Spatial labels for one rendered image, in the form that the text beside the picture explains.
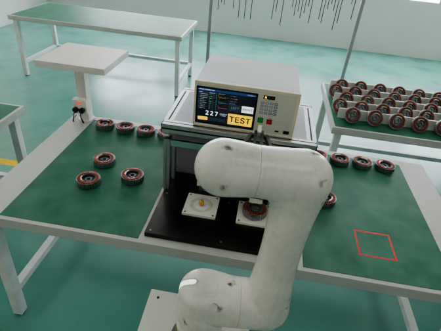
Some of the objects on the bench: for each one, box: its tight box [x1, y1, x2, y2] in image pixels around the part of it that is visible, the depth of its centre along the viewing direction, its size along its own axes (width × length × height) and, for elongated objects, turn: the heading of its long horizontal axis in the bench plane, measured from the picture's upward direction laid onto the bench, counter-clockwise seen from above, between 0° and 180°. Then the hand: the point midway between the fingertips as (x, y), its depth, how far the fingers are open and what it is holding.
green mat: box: [303, 154, 441, 291], centre depth 185 cm, size 94×61×1 cm, turn 164°
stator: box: [242, 200, 268, 221], centre depth 167 cm, size 11×11×4 cm
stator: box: [76, 171, 101, 189], centre depth 180 cm, size 11×11×4 cm
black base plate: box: [144, 171, 269, 255], centre depth 171 cm, size 47×64×2 cm
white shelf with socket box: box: [34, 43, 129, 123], centre depth 213 cm, size 35×37×46 cm
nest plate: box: [182, 192, 220, 220], centre depth 170 cm, size 15×15×1 cm
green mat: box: [0, 120, 163, 238], centre depth 195 cm, size 94×61×1 cm, turn 164°
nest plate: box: [236, 201, 268, 228], centre depth 168 cm, size 15×15×1 cm
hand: (259, 131), depth 149 cm, fingers closed
